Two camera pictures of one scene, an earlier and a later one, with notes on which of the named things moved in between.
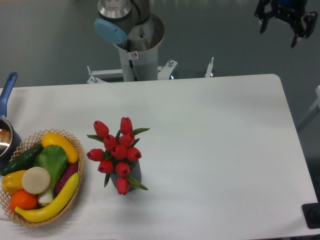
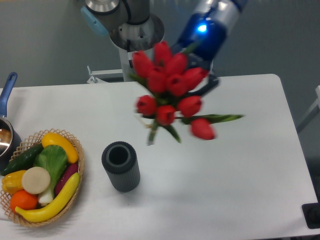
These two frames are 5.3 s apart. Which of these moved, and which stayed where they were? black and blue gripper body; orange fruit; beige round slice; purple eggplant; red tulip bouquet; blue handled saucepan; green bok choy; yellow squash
Moved: black and blue gripper body; red tulip bouquet
Stayed: yellow squash; beige round slice; purple eggplant; blue handled saucepan; green bok choy; orange fruit
